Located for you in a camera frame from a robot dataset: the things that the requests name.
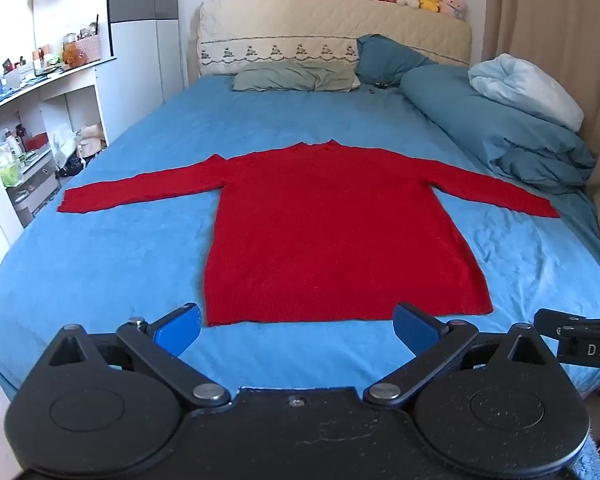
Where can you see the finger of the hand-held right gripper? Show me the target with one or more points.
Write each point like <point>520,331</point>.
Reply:
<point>555,319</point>

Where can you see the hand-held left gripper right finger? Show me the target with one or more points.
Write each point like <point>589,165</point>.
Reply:
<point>414,329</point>

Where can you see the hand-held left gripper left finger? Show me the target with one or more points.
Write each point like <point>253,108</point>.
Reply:
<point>179,329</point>

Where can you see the red knit sweater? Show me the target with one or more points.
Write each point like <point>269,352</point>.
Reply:
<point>330,230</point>

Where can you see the bed with blue sheet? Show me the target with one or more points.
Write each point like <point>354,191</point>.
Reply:
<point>145,250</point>

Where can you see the blue duvet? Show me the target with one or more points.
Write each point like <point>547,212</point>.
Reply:
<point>495,120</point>

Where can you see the beige bag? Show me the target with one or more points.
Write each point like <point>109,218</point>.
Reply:
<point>91,140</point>

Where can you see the white plastic bag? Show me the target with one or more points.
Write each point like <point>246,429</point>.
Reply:
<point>64,150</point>

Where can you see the green packet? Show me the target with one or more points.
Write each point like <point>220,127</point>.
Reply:
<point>11,174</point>

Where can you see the light blue folded blanket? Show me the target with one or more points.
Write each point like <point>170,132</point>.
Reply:
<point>525,87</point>

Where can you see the red box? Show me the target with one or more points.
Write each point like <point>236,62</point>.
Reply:
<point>36,141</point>

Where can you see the white bottle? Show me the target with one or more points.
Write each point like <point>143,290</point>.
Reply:
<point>11,144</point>

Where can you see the white shelf unit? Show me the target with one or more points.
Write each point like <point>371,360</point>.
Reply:
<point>55,92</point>

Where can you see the dark blue pillow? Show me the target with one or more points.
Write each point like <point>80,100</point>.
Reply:
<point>387,57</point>

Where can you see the grey-green pillow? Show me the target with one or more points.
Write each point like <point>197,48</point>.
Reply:
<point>290,76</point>

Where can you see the white and grey wardrobe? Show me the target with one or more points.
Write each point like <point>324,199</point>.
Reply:
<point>140,50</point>

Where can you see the orange bear toy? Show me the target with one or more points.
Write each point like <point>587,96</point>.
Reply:
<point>74,56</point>

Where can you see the pink basket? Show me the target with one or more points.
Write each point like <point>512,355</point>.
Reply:
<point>90,48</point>

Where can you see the beige curtain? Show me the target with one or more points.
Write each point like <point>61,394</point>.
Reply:
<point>555,15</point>

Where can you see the pale pink plush toy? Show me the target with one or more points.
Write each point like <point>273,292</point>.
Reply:
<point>453,7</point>

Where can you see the cream quilted headboard cover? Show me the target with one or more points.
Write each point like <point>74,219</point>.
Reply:
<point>300,25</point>

